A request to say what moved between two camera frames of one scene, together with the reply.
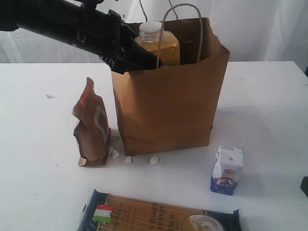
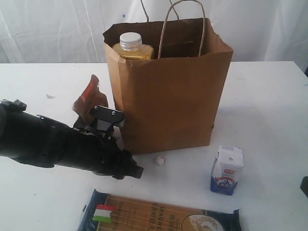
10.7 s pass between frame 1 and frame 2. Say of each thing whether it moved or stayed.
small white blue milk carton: stayed
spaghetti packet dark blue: stayed
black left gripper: moved
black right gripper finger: stayed
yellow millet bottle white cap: moved
